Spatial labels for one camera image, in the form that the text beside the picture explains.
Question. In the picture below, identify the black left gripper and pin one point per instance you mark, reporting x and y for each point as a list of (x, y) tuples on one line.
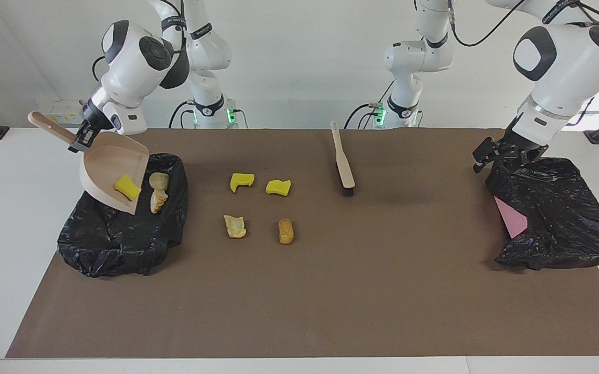
[(512, 150)]

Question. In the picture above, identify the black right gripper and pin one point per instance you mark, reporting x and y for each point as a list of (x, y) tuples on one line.
[(97, 119)]

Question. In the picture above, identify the beige plastic dustpan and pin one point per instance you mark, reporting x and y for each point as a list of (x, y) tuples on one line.
[(107, 166)]

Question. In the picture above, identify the wedge yellow sponge piece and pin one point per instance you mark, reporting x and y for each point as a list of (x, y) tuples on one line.
[(127, 188)]

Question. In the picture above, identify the tan bread chunk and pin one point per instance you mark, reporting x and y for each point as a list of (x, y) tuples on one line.
[(158, 181)]

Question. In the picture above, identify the orange striped bread slice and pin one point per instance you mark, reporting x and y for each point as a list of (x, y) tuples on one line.
[(158, 201)]

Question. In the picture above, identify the beige hand brush black bristles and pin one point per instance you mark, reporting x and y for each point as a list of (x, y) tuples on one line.
[(342, 161)]

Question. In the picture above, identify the notched yellow sponge piece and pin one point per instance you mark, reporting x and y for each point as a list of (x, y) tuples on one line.
[(240, 182)]

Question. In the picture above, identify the pale torn bread chunk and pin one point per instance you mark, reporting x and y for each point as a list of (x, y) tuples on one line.
[(235, 227)]

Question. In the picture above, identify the oblong yellow sponge piece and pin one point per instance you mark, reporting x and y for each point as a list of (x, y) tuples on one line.
[(277, 187)]

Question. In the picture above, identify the brown fried roll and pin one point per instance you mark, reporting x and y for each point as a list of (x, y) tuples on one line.
[(286, 231)]

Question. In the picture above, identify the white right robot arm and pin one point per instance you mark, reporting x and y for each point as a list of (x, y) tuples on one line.
[(133, 72)]

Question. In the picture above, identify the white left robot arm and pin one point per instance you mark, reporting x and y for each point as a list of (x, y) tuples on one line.
[(559, 78)]

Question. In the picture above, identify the pink plastic bin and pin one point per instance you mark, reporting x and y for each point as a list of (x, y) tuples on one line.
[(512, 221)]

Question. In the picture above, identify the black trash bag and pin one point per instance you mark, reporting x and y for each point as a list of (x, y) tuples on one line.
[(554, 208)]

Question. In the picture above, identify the black bag lined bin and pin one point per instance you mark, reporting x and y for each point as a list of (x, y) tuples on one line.
[(123, 239)]

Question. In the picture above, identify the brown table mat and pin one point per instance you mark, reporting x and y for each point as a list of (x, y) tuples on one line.
[(299, 322)]

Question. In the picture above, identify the white wall boxes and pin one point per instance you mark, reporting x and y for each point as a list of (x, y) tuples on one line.
[(63, 110)]

